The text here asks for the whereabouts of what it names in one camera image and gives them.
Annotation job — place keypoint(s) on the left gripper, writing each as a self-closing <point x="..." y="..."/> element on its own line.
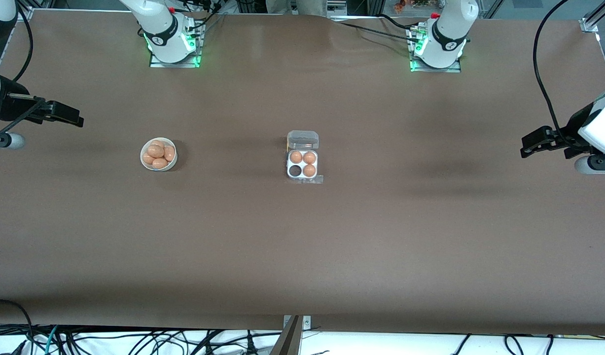
<point x="574" y="126"/>

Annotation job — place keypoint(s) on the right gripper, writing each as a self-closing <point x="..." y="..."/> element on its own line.
<point x="11" y="104"/>

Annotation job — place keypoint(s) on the clear plastic egg box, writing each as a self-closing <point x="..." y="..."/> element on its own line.
<point x="302" y="140"/>

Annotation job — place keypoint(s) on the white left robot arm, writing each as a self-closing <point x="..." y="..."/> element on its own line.
<point x="447" y="29"/>

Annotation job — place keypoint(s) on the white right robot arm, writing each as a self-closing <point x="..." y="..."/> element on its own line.
<point x="164" y="29"/>

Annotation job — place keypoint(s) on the white round bowl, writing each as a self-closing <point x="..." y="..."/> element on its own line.
<point x="144" y="165"/>

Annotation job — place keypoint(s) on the small orange object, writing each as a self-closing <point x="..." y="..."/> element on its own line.
<point x="400" y="6"/>

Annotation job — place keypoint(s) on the brown paper table cover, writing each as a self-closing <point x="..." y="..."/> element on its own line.
<point x="302" y="246"/>

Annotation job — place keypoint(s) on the brown angled bar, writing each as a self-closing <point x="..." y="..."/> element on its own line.
<point x="287" y="340"/>

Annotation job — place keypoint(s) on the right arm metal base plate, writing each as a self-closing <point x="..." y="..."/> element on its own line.
<point x="157" y="63"/>

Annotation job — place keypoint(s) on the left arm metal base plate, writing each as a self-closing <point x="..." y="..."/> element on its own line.
<point x="460" y="68"/>

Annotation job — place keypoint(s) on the aluminium frame profile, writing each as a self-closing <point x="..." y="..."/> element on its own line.
<point x="592" y="22"/>
<point x="33" y="9"/>

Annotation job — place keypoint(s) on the small metal bracket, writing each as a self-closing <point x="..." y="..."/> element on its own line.
<point x="307" y="323"/>

